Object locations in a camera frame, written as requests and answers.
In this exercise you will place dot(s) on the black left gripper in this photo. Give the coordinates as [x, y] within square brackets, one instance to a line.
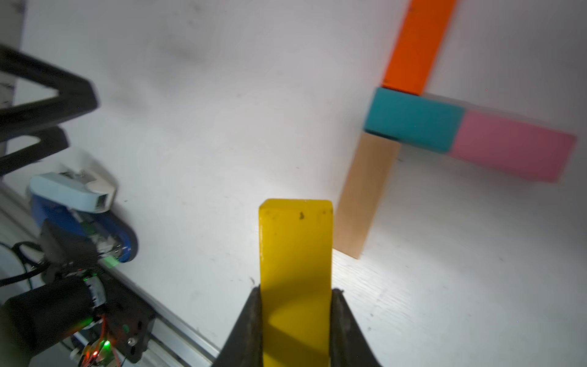
[75, 97]

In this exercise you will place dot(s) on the small teal wooden block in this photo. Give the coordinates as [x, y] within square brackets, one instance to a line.
[414, 120]

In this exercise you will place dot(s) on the yellow wooden block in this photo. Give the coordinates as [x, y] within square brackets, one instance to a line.
[296, 250]

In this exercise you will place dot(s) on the orange wooden block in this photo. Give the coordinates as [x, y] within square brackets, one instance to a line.
[418, 43]

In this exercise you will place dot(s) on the pink wooden block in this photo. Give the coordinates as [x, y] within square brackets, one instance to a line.
[513, 147]

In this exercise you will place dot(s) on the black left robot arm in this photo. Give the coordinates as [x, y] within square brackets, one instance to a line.
[39, 319]

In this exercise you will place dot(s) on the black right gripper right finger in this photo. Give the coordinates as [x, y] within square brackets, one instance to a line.
[348, 346]

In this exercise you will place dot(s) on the natural wood block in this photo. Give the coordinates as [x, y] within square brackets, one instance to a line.
[364, 187]

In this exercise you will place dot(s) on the blue stapler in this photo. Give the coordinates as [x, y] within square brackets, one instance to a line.
[78, 239]

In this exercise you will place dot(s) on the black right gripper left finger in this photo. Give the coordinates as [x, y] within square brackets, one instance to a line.
[243, 347]

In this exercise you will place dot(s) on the aluminium mounting rail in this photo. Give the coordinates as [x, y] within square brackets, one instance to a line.
[173, 342]

